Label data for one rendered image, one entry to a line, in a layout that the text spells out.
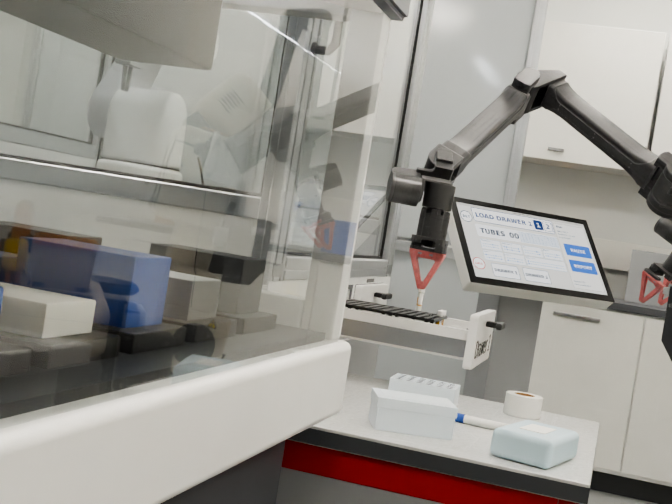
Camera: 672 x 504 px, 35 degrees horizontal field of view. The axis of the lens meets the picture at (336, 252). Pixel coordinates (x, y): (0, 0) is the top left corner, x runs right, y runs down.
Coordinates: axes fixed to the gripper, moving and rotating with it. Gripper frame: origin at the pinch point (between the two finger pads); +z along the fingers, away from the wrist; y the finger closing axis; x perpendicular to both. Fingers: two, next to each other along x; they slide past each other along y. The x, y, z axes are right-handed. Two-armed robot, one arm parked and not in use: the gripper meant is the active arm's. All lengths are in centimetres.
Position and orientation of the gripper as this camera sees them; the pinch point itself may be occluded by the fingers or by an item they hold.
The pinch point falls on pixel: (421, 284)
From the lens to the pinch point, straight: 202.7
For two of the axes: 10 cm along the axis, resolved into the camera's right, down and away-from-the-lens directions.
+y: -1.6, 0.0, -9.9
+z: -1.9, 9.8, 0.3
